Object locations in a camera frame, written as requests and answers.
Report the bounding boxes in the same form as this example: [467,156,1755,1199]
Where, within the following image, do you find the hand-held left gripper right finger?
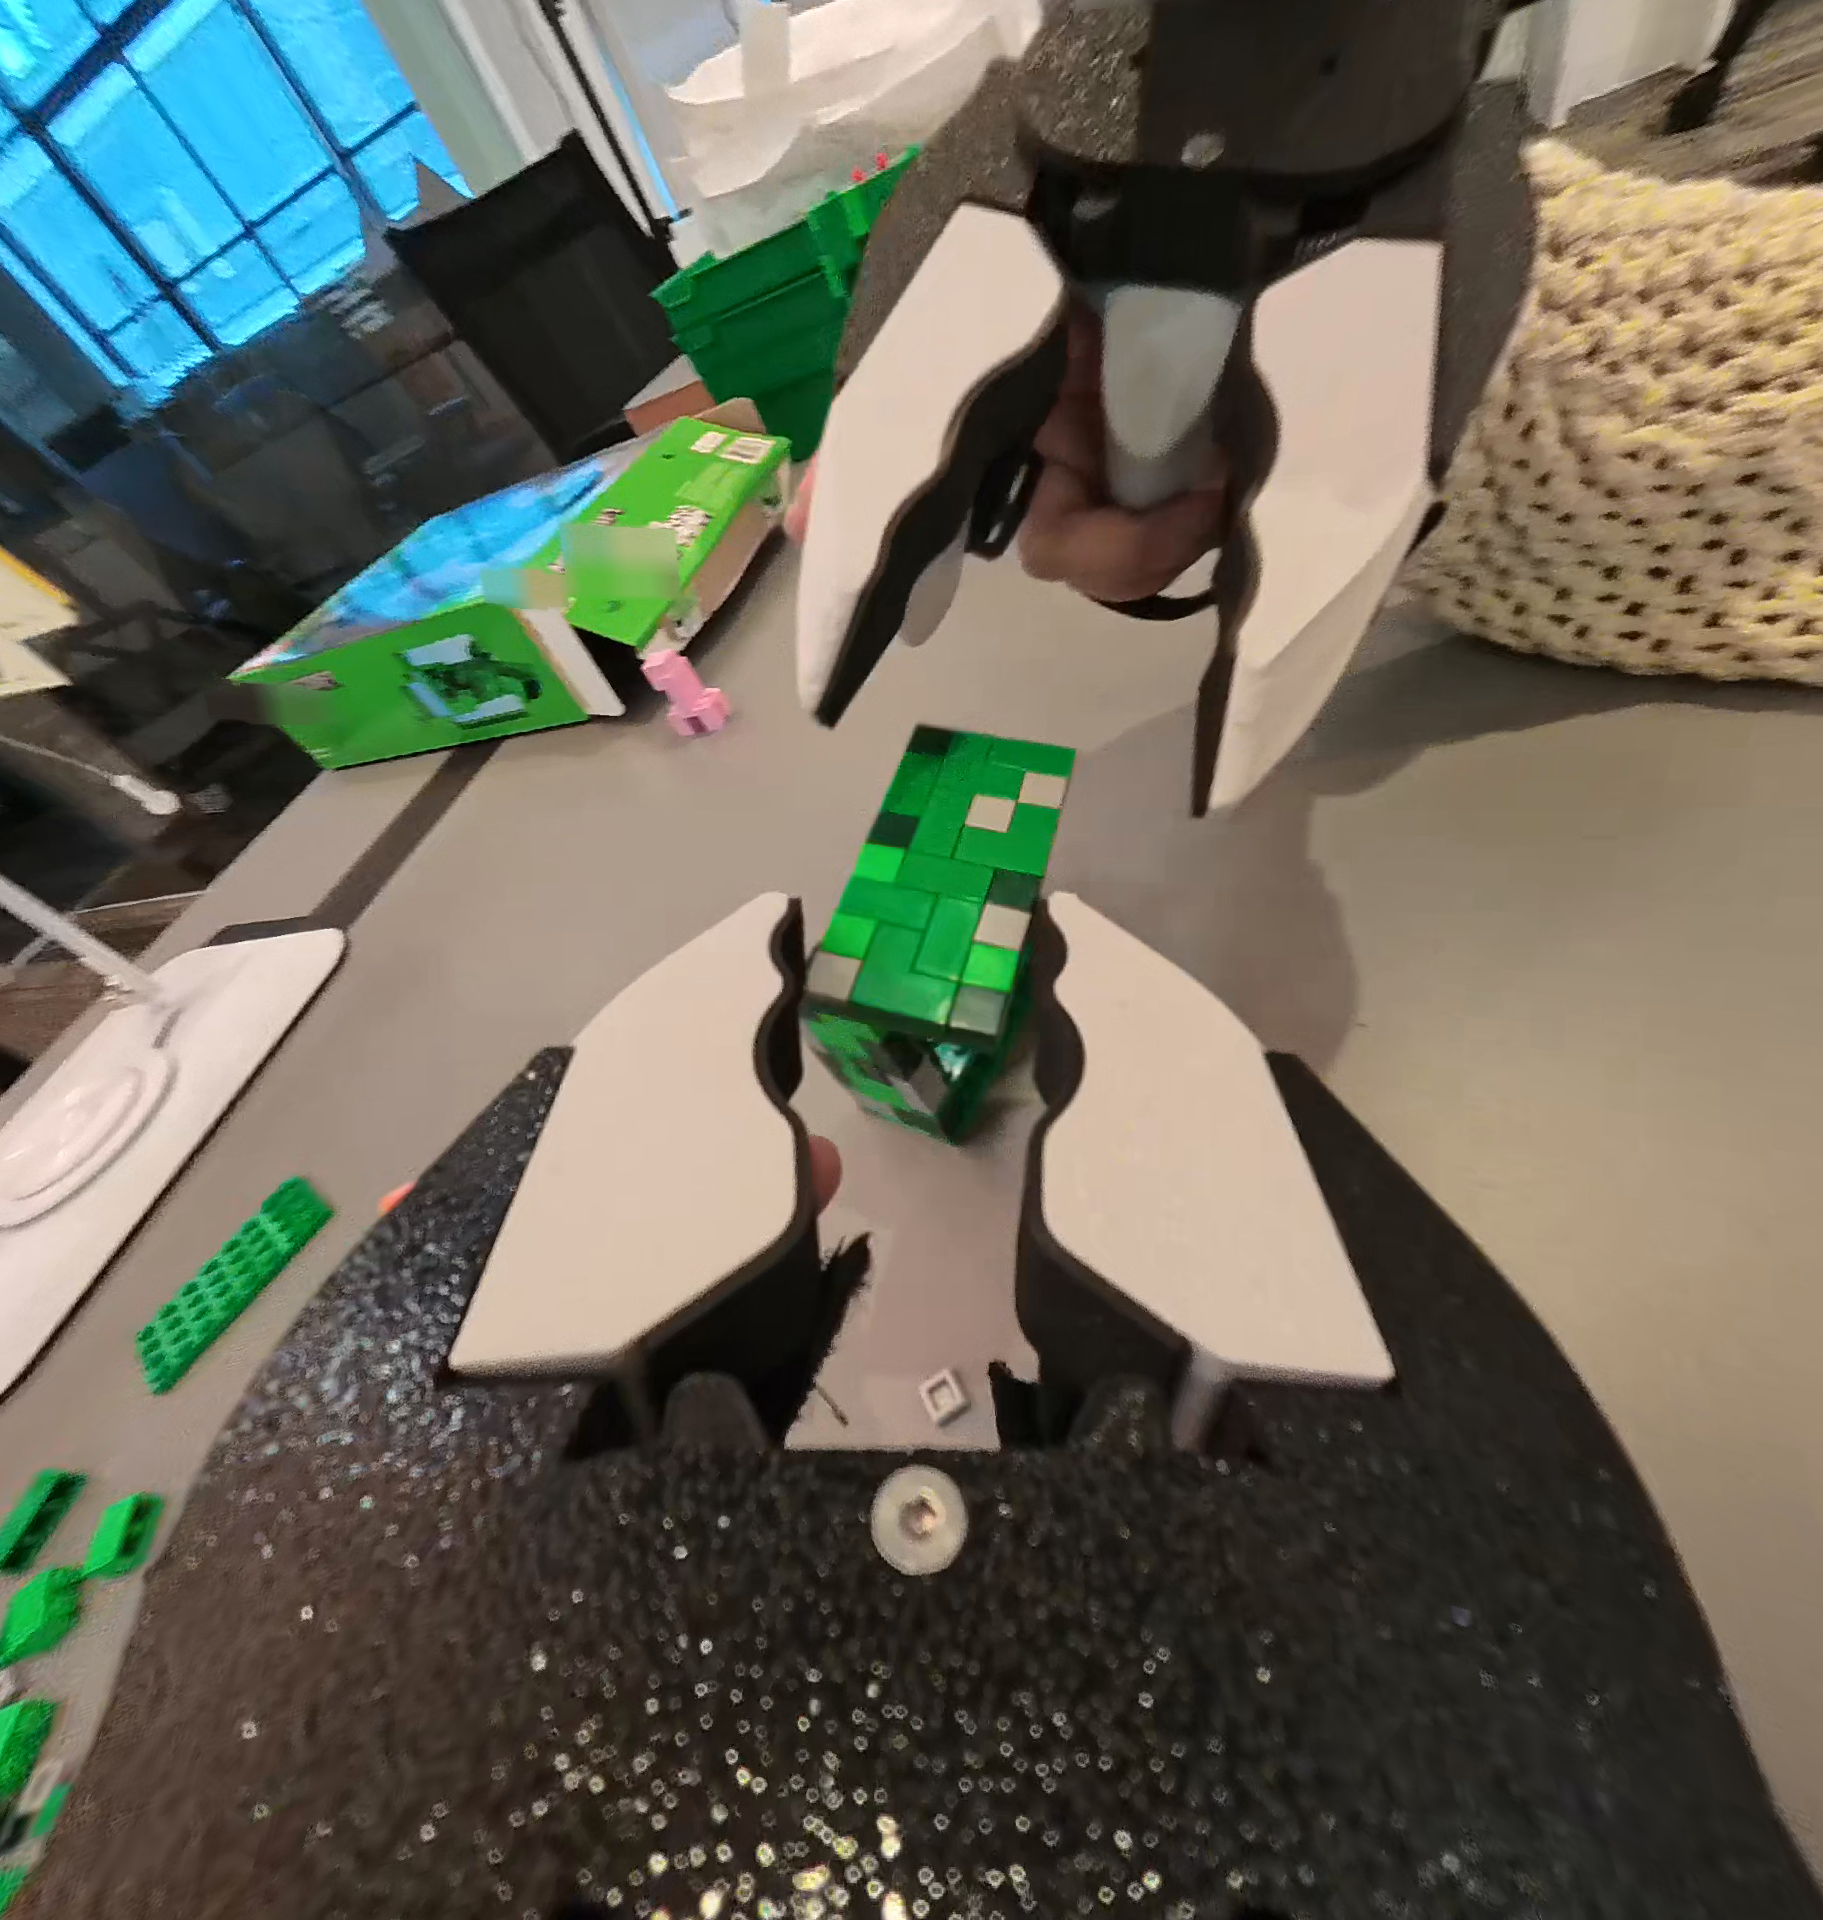
[1019,890,1398,1453]

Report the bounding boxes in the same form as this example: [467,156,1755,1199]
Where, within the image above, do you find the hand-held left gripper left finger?
[444,890,826,1445]

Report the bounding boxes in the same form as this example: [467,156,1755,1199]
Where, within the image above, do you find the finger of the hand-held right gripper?
[1190,234,1448,823]
[795,200,1075,734]

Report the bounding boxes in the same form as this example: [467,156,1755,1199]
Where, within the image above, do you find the green lego creeper figure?
[798,726,1077,1149]

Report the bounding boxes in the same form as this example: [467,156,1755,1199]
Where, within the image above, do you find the person's right forearm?
[1413,136,1823,688]

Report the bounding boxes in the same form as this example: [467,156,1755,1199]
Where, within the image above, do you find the pink lego pig figure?
[641,646,734,742]

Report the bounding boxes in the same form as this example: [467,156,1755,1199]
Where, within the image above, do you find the long green lego plate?
[135,1177,337,1395]

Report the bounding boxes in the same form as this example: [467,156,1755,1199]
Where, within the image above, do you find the green lego set box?
[226,392,797,773]

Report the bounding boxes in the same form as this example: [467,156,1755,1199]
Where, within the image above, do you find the person's right hand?
[1019,320,1243,605]

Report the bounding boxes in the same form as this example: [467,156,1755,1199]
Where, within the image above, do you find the stack of green crates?
[651,151,919,458]

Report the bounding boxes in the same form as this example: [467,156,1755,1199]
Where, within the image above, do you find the white plastic bag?
[668,0,1047,243]

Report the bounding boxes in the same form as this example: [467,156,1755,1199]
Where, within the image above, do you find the black box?
[385,133,672,470]

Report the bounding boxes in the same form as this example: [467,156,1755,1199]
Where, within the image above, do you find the white table mat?
[0,925,347,1438]

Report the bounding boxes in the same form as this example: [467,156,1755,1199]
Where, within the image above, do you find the black chair base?
[1660,0,1823,143]

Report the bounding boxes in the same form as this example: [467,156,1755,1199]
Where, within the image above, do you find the white booklet stand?
[0,718,184,1205]

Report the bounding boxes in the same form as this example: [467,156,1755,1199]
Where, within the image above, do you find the pile of small green bricks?
[0,1469,170,1884]

